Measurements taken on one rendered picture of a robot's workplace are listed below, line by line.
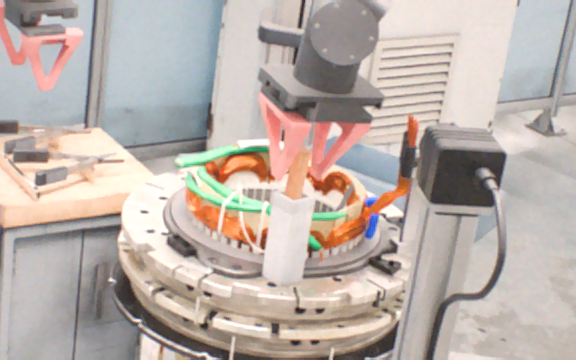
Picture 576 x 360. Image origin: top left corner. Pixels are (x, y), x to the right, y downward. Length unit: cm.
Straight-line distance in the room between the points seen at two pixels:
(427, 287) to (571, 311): 299
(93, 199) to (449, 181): 72
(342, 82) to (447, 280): 35
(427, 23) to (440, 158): 306
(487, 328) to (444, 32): 89
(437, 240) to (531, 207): 364
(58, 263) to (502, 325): 230
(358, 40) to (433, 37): 280
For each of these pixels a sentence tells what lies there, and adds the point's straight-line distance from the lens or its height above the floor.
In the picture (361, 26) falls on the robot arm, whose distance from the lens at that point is 106.
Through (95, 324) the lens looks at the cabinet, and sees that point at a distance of 156.
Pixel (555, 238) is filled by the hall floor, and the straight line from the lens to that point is 427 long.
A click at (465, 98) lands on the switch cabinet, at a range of 407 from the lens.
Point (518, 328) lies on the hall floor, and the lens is 366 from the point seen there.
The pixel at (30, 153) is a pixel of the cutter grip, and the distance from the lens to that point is 150.
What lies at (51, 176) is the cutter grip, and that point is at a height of 109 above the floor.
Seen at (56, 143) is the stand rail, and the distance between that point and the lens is 157.
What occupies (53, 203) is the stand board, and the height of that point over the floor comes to 106.
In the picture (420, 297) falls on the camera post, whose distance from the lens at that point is 85.
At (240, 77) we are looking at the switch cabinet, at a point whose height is 43.
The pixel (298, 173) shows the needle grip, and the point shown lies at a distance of 121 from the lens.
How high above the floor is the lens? 167
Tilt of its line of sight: 23 degrees down
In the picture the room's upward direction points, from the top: 8 degrees clockwise
